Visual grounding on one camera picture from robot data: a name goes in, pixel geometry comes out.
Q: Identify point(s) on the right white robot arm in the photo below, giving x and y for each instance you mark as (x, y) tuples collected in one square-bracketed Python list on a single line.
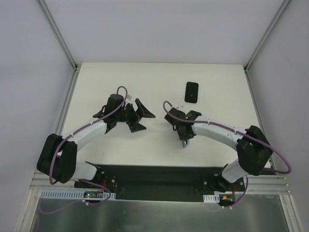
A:
[(249, 144)]

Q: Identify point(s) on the black phone on table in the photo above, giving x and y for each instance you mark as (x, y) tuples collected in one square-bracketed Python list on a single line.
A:
[(191, 92)]

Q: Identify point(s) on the left white cable duct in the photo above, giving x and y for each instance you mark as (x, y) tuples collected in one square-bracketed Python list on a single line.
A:
[(76, 195)]

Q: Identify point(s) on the right aluminium frame post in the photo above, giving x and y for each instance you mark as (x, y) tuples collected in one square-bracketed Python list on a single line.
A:
[(266, 35)]

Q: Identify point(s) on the aluminium frame post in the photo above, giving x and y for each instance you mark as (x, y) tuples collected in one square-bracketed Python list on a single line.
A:
[(57, 33), (266, 35)]

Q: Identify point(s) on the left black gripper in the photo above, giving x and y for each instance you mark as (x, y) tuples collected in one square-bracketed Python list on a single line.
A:
[(133, 116)]

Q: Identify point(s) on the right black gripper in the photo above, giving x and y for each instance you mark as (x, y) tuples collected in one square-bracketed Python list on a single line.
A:
[(181, 133)]

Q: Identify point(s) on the aluminium front rail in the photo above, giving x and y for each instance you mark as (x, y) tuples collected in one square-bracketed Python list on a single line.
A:
[(263, 184)]

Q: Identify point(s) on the left aluminium frame post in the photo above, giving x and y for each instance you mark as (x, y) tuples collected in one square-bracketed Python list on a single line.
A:
[(57, 33)]

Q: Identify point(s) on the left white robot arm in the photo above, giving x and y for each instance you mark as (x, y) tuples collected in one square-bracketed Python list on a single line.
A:
[(58, 158)]

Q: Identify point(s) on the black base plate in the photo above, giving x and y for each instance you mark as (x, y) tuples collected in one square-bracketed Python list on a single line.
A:
[(162, 183)]

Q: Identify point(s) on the lilac phone case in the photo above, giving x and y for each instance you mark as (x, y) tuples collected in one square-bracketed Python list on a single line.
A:
[(185, 143)]

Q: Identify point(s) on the white cable duct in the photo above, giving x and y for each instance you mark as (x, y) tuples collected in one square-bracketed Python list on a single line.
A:
[(76, 195), (211, 198)]

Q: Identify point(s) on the right white cable duct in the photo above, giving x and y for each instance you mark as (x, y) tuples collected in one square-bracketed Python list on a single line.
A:
[(211, 198)]

